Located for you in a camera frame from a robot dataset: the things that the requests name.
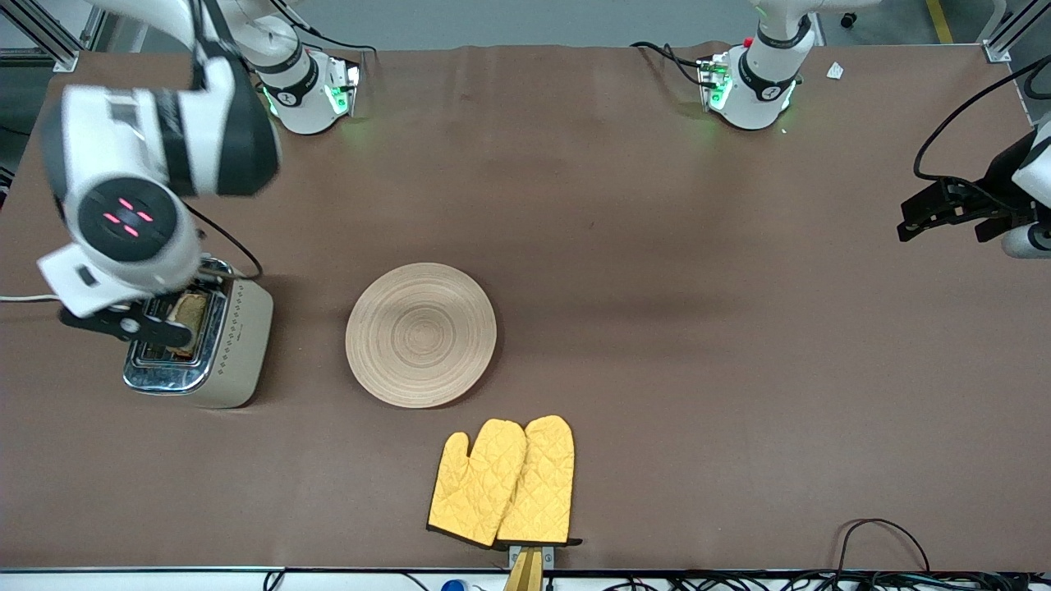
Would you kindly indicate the small white paper scrap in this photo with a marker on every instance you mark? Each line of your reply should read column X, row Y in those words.
column 835, row 71

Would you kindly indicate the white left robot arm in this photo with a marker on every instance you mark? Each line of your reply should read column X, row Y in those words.
column 755, row 94

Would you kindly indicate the slice of brown bread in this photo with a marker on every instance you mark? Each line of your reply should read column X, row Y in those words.
column 190, row 312

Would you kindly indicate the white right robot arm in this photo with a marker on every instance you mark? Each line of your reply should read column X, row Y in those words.
column 123, row 164

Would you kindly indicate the beige chrome two-slot toaster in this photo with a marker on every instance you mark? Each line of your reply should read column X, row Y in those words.
column 242, row 345

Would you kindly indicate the small metal bracket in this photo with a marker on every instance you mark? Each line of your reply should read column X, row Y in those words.
column 548, row 556

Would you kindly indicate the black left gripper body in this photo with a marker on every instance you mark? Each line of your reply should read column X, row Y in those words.
column 998, row 182

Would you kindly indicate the black castor wheel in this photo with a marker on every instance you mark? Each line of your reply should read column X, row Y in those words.
column 848, row 19

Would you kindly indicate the round wooden plate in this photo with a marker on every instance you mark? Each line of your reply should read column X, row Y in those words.
column 420, row 335

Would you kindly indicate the yellow quilted oven mitt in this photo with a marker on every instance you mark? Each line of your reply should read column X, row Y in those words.
column 546, row 484
column 476, row 484

